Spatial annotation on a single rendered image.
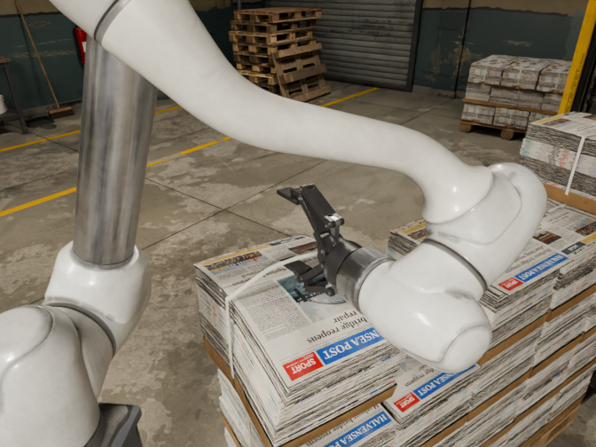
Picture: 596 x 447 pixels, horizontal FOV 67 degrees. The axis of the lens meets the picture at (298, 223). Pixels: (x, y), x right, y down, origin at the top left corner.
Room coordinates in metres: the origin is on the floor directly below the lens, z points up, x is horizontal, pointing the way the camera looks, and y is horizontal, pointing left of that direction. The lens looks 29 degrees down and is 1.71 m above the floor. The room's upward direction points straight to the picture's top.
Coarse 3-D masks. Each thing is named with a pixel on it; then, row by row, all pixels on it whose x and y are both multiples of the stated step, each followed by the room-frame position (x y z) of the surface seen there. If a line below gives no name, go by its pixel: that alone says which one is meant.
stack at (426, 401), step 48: (528, 336) 0.96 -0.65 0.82; (576, 336) 1.14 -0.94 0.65; (432, 384) 0.78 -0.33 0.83; (480, 384) 0.86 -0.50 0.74; (528, 384) 1.01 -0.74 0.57; (240, 432) 0.73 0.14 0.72; (336, 432) 0.65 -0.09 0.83; (384, 432) 0.66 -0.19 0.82; (432, 432) 0.76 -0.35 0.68; (480, 432) 0.88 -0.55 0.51; (528, 432) 1.08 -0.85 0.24
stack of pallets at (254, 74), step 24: (240, 24) 7.39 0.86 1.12; (264, 24) 7.14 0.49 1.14; (288, 24) 7.53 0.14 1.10; (312, 24) 7.96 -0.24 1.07; (240, 48) 7.49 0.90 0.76; (264, 48) 7.83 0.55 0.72; (288, 48) 7.50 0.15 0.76; (240, 72) 7.42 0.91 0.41; (264, 72) 7.41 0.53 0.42; (288, 72) 7.40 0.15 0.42
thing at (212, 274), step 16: (288, 240) 0.92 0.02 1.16; (304, 240) 0.91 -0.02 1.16; (224, 256) 0.84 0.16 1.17; (240, 256) 0.83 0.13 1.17; (256, 256) 0.83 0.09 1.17; (272, 256) 0.82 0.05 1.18; (288, 256) 0.82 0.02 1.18; (208, 272) 0.76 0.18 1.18; (224, 272) 0.75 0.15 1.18; (240, 272) 0.75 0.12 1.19; (256, 272) 0.74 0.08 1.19; (208, 288) 0.74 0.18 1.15; (208, 304) 0.75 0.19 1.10; (208, 320) 0.74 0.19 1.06; (224, 320) 0.68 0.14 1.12; (208, 336) 0.75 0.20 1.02; (224, 336) 0.68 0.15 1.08; (224, 352) 0.67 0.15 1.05
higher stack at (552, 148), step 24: (552, 120) 1.50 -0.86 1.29; (576, 120) 1.50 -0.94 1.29; (528, 144) 1.46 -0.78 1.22; (552, 144) 1.39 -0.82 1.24; (576, 144) 1.33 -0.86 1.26; (552, 168) 1.38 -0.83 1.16; (576, 168) 1.32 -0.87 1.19; (576, 192) 1.29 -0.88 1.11; (576, 360) 1.18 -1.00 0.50; (576, 384) 1.23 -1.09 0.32; (576, 408) 1.29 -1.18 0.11; (552, 432) 1.21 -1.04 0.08
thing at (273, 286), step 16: (272, 272) 0.74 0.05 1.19; (288, 272) 0.74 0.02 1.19; (224, 288) 0.68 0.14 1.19; (256, 288) 0.69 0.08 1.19; (272, 288) 0.69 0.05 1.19; (288, 288) 0.69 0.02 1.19; (224, 304) 0.68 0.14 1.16; (240, 304) 0.64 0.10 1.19; (256, 304) 0.64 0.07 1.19; (240, 320) 0.62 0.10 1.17
